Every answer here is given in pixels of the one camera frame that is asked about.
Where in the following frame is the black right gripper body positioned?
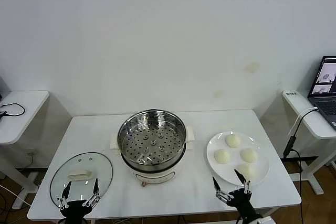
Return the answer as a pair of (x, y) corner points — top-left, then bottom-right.
(226, 188), (260, 222)

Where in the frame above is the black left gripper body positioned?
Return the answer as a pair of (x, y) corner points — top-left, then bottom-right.
(59, 199), (95, 224)

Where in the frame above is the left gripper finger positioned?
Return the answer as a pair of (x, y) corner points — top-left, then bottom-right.
(82, 178), (102, 208)
(57, 181), (72, 210)

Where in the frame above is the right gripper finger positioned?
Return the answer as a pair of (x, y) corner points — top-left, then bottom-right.
(234, 169), (252, 195)
(212, 177), (235, 204)

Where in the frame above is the white steamed baozi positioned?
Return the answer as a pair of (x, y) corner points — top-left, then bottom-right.
(214, 149), (232, 165)
(239, 147), (258, 163)
(237, 163), (257, 180)
(225, 134), (242, 149)

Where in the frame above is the round glass lid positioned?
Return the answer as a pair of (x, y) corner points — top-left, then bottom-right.
(49, 151), (114, 209)

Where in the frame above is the perforated steel steamer basket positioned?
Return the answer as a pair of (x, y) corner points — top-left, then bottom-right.
(117, 108), (188, 166)

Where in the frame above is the round white plate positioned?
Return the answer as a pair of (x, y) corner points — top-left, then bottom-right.
(206, 130), (270, 186)

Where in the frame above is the cream electric cooker pot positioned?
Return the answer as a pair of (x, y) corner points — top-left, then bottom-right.
(109, 125), (196, 188)

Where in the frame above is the white side table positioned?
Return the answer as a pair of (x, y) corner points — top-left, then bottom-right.
(0, 90), (50, 210)
(280, 89), (336, 195)

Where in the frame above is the grey open laptop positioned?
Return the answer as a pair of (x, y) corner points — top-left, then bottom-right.
(307, 55), (336, 131)

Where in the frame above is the white floor cable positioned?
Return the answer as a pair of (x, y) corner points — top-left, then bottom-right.
(0, 184), (33, 206)

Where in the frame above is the black cable with adapter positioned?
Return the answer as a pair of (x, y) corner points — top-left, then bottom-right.
(282, 108), (319, 224)

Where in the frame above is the white flat cable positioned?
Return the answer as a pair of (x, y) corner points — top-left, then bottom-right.
(288, 106), (318, 136)

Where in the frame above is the black looped cable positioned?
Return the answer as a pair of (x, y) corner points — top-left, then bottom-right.
(0, 102), (26, 117)

